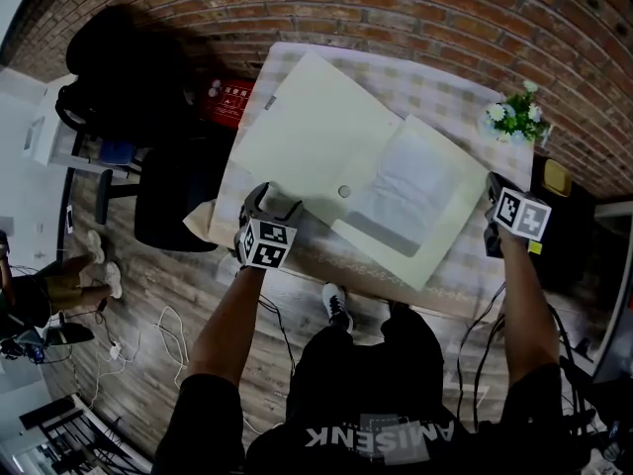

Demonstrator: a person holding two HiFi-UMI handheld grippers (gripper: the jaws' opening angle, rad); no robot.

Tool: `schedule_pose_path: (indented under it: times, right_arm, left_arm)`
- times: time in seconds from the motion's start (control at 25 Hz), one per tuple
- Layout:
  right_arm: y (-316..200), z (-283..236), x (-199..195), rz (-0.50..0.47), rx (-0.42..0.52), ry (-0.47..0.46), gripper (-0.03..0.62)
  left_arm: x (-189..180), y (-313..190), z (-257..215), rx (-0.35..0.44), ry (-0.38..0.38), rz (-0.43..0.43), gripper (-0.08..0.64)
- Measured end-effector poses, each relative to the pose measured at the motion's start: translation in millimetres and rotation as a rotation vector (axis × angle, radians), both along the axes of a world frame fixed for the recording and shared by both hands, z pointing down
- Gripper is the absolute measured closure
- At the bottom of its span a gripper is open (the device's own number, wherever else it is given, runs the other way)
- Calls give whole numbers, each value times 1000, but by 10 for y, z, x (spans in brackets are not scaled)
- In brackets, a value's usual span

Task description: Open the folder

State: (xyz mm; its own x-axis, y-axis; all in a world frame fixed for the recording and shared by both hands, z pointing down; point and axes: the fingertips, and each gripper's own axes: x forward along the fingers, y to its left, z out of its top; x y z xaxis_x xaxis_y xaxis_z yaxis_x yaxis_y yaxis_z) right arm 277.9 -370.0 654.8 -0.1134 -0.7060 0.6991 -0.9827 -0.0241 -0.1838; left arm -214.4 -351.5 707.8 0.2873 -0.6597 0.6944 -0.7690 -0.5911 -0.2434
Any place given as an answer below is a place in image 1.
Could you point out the cream paper folder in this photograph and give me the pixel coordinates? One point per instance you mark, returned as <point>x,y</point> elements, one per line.
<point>316,131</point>

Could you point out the blue box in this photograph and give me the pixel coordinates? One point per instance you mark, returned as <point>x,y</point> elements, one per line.
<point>116,152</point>

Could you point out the person's black shirt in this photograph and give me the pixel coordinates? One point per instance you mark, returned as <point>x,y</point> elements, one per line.
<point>346,443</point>

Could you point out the person's white black sneaker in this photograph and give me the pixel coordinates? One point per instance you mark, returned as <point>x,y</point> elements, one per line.
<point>337,307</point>

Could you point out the black side table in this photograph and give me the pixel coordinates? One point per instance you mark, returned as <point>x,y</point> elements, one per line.
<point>569,245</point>

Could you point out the person's right forearm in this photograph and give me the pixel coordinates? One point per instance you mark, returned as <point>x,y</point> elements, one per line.
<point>526,310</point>

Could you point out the white cardboard box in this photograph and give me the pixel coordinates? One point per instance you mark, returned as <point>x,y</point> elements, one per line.
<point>42,126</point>

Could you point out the red box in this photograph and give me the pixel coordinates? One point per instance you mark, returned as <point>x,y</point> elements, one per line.
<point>227,102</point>

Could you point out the person's black trousers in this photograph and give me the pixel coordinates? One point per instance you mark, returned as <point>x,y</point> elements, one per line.
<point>376,359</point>

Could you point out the black office chair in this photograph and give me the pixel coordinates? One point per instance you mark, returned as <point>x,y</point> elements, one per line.
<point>143,97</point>

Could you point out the checked beige tablecloth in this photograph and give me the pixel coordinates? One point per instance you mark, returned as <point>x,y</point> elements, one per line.
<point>435,92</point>

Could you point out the person's left forearm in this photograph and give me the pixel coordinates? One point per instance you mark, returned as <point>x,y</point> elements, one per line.
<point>232,319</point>

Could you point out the white flowers green plant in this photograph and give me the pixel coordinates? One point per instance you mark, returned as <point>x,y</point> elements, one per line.
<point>519,117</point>

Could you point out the white power strip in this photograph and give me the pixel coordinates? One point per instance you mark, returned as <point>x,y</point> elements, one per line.
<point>116,350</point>

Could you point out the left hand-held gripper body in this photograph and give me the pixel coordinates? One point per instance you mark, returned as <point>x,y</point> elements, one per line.
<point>267,245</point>

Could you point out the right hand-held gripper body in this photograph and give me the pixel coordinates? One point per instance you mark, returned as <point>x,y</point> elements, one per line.
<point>524,216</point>

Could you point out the yellow stool seat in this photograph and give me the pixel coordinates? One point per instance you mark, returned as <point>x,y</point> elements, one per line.
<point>557,177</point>

